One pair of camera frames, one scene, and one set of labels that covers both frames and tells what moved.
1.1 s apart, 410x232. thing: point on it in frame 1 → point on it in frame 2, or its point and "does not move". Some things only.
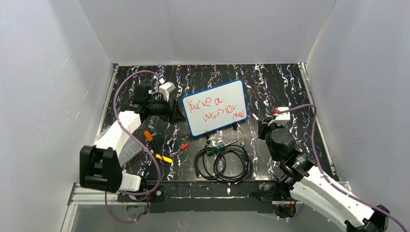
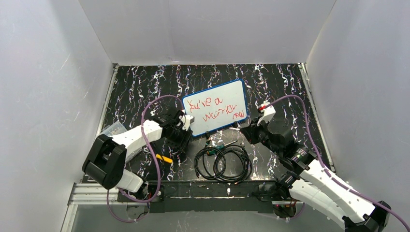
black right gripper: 262,128 → 251,133
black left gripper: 171,109 → 179,128
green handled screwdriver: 219,148 does not move
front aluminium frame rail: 76,196 does not move
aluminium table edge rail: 304,71 does not move
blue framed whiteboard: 212,108 does not move
